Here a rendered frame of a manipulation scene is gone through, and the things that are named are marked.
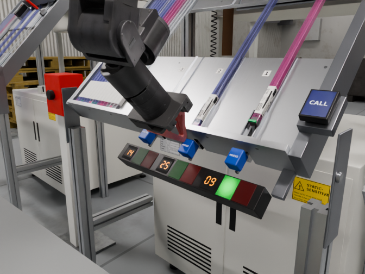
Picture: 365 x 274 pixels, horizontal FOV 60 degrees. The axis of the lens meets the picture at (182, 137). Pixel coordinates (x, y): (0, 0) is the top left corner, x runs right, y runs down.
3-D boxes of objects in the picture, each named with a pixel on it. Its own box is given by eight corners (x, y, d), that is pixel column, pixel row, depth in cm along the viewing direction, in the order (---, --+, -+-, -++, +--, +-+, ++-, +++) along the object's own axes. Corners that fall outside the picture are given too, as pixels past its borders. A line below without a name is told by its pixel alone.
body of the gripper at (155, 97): (151, 94, 58) (127, 66, 53) (193, 101, 51) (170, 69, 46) (132, 123, 56) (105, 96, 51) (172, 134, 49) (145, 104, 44)
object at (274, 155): (297, 176, 49) (285, 151, 44) (83, 117, 94) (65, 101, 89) (300, 169, 50) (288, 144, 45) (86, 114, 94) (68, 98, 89)
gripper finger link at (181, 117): (175, 120, 63) (149, 89, 57) (203, 126, 58) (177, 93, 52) (157, 148, 61) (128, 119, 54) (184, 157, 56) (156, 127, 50)
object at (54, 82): (67, 268, 130) (45, 76, 110) (42, 244, 147) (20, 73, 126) (115, 244, 147) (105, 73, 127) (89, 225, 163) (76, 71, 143)
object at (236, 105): (296, 161, 48) (291, 149, 46) (80, 109, 92) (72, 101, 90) (339, 68, 54) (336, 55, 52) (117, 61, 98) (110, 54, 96)
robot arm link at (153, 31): (61, 27, 40) (117, 34, 37) (105, -28, 45) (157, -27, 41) (103, 88, 50) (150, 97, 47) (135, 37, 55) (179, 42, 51)
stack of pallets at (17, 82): (73, 111, 480) (68, 56, 459) (104, 117, 431) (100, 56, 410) (-10, 123, 395) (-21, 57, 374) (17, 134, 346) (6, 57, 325)
